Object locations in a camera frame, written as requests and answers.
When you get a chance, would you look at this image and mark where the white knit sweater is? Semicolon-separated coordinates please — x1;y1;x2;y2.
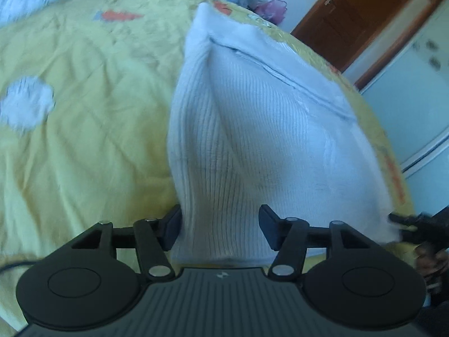
168;3;399;267

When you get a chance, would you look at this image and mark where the white wardrobe with flower stickers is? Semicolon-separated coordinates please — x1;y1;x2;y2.
362;2;448;215

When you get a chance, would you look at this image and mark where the yellow carrot print bedsheet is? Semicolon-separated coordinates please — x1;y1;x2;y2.
1;0;413;336

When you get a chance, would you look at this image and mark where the brown wooden door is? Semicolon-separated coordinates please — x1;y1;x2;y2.
292;0;444;89

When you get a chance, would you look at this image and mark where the pink plastic bag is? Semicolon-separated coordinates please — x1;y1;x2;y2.
255;0;288;25

